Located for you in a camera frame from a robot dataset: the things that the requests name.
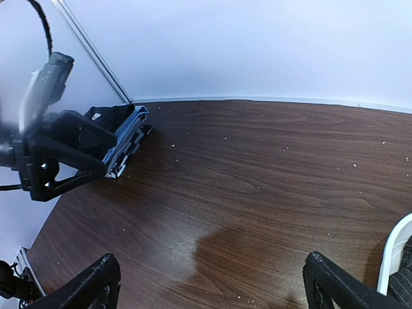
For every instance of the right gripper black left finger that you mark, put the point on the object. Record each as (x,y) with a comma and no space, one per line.
(97,286)

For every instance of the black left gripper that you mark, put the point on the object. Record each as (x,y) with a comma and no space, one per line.
(49,167)

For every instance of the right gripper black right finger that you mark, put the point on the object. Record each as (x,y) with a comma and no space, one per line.
(327,285)

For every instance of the black long sleeve shirt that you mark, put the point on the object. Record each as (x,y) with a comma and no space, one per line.
(109,118)

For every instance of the black white patterned folded shirt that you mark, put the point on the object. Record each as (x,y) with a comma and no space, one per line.
(128,143)

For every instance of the light blue folded shirt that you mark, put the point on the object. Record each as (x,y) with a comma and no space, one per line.
(137,119)

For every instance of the dark pinstriped folded shirt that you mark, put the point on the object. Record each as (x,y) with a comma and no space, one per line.
(400,283)

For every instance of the white plastic laundry basket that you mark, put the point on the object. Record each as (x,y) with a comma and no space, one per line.
(392,253)

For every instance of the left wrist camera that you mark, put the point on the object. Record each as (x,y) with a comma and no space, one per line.
(45,88)

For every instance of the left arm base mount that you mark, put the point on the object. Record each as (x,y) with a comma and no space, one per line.
(14,287)

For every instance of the aluminium frame post left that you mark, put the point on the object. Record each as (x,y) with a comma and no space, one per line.
(91,50)

